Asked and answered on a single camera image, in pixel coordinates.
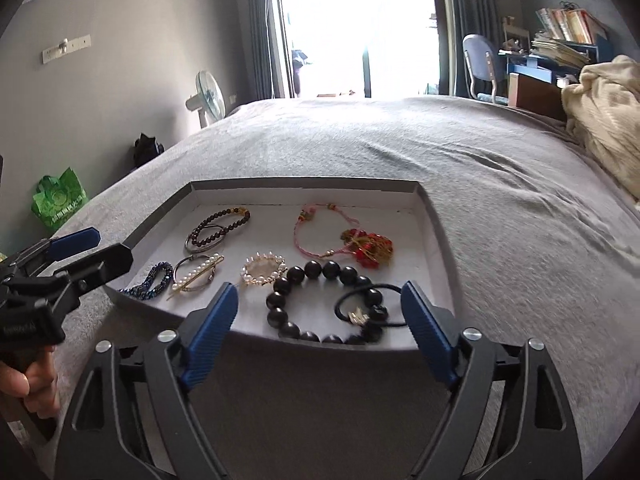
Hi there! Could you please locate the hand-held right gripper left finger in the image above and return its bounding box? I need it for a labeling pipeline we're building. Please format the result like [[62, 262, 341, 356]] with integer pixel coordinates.
[[52, 281, 240, 480]]

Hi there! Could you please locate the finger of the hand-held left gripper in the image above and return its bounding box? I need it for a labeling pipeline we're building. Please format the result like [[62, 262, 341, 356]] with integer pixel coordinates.
[[52, 243, 134, 311], [10, 227, 102, 277]]

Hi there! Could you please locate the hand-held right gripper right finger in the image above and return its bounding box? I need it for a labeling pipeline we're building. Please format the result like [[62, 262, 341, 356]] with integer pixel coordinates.
[[400, 280, 586, 480]]

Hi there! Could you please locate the blue bead bracelet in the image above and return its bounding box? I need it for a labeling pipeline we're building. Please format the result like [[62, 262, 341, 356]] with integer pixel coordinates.
[[119, 261, 174, 297]]

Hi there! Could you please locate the pearl gold bangle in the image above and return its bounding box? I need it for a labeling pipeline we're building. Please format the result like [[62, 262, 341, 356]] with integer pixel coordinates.
[[167, 255, 225, 301]]

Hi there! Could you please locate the black hair tie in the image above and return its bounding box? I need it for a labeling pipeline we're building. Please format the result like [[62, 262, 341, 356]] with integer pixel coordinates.
[[334, 282, 408, 328]]

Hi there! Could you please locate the thin metal bangle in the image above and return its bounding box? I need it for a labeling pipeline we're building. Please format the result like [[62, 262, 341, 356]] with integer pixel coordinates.
[[185, 227, 226, 254]]

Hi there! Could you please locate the pearl bracelet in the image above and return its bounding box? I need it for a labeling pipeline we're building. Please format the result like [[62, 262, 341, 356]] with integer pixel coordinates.
[[241, 251, 287, 287]]

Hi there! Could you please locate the red bead bracelet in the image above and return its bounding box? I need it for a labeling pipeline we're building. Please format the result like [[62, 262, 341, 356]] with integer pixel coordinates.
[[341, 227, 394, 267]]

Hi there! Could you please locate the brown bead bracelet gold bead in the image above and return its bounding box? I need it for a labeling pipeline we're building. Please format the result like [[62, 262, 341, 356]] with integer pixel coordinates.
[[192, 206, 252, 235]]

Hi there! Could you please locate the grey cardboard box tray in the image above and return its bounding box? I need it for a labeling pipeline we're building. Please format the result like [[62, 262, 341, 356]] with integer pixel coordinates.
[[104, 178, 463, 353]]

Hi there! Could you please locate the pink cord bracelet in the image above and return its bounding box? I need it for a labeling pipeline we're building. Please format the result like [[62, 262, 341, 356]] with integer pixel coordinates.
[[293, 202, 361, 261]]

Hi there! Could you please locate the person's left hand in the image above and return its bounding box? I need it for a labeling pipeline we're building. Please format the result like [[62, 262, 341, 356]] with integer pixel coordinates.
[[0, 347, 61, 421]]

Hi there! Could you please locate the green plastic bag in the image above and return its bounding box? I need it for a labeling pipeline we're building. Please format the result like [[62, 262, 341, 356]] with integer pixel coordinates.
[[32, 167, 90, 231]]

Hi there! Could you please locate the black bag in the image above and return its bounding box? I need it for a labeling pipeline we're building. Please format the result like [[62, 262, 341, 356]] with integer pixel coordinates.
[[132, 132, 165, 167]]

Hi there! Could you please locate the white standing fan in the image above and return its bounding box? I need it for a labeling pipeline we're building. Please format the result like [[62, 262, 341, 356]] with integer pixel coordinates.
[[185, 70, 226, 130]]

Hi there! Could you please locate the brown wooden cabinet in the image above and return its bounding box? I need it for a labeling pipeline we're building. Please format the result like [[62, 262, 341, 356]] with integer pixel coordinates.
[[507, 72, 568, 122]]

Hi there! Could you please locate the dark balcony object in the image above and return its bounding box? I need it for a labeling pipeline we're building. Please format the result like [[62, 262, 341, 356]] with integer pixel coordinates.
[[291, 49, 310, 97]]

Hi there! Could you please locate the grey curtain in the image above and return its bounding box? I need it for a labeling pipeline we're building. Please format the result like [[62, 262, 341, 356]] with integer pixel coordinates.
[[440, 0, 506, 96], [235, 0, 291, 106]]

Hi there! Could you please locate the blue chair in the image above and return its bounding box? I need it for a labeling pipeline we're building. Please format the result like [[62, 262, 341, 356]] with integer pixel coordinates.
[[462, 34, 511, 106]]

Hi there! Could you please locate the cluttered desk with books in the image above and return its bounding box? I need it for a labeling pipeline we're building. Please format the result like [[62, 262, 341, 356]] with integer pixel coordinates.
[[505, 42, 613, 83]]

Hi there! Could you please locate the cream blanket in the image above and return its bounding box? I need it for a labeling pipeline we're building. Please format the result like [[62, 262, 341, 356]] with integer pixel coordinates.
[[561, 55, 640, 203]]

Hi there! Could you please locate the stack of papers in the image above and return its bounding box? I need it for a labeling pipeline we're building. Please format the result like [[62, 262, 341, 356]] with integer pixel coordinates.
[[530, 35, 593, 67]]

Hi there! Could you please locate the glass balcony door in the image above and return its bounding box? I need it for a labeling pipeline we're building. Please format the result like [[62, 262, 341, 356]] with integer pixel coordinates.
[[267, 0, 453, 98]]

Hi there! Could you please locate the row of books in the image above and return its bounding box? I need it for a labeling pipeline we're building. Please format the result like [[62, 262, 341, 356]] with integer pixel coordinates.
[[535, 6, 611, 45]]

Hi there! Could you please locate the large black bead bracelet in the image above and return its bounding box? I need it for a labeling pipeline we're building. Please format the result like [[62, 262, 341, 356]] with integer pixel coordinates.
[[266, 260, 390, 346]]

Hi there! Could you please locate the white wall plate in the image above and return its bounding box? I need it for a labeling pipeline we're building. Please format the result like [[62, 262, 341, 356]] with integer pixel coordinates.
[[41, 34, 92, 64]]

